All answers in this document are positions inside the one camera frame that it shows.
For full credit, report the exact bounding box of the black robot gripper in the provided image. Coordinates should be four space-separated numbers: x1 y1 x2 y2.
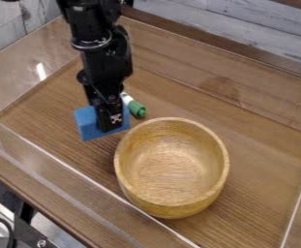
70 25 133 133

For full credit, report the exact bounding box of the green white marker pen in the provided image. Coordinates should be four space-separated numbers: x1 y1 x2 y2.
120 91 146 118

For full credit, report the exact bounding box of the black metal table frame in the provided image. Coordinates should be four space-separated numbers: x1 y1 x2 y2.
0 181 58 248

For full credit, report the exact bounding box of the black cable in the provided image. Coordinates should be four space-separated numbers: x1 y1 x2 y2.
0 216 16 248

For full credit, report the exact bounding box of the brown wooden bowl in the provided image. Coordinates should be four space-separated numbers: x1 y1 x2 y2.
113 117 230 219

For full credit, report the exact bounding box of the blue foam block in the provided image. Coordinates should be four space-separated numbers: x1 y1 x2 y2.
73 106 130 141

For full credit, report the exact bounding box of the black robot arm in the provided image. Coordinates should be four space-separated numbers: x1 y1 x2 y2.
56 0 133 132

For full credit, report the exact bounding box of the clear acrylic tray wall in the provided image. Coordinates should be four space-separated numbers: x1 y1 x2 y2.
0 9 301 248

